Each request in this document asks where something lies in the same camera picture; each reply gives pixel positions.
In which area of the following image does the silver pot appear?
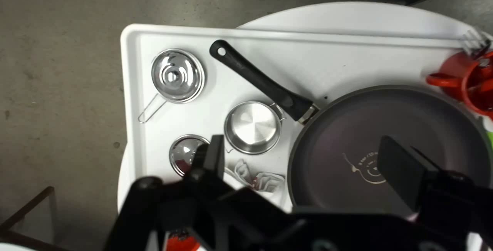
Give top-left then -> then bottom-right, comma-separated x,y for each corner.
224,100 -> 287,156

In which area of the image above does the black frying pan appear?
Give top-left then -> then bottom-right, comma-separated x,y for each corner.
209,39 -> 493,218

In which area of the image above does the silver fork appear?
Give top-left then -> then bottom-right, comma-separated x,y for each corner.
460,29 -> 492,58

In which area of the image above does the crumpled clear plastic wrapper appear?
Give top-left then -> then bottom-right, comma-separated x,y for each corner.
225,159 -> 286,194

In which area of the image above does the small silver wire-handled pan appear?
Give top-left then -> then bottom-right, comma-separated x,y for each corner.
138,49 -> 206,124

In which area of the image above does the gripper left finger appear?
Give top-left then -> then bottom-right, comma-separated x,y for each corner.
104,135 -> 293,251

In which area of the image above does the white plastic tray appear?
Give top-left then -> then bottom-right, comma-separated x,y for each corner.
120,24 -> 493,251

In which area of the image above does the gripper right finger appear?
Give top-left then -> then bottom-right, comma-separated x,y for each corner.
377,136 -> 493,248

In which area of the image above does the red plastic cup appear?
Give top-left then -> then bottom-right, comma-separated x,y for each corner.
425,50 -> 493,120

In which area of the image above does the orange and red packet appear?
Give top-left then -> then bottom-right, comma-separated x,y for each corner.
166,229 -> 201,251

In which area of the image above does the brown wooden frame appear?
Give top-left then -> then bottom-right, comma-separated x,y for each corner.
0,186 -> 74,251

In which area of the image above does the silver lid with knob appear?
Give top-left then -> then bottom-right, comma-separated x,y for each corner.
169,134 -> 211,178
151,49 -> 205,103

